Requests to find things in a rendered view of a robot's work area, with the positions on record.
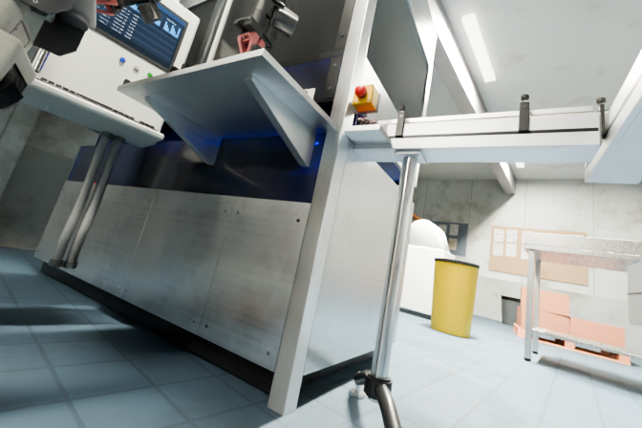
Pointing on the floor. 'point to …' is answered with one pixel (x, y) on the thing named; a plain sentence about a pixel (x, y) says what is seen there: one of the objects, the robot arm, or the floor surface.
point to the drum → (454, 296)
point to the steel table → (616, 256)
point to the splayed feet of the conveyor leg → (376, 387)
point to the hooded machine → (422, 267)
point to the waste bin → (509, 310)
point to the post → (325, 195)
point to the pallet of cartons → (550, 311)
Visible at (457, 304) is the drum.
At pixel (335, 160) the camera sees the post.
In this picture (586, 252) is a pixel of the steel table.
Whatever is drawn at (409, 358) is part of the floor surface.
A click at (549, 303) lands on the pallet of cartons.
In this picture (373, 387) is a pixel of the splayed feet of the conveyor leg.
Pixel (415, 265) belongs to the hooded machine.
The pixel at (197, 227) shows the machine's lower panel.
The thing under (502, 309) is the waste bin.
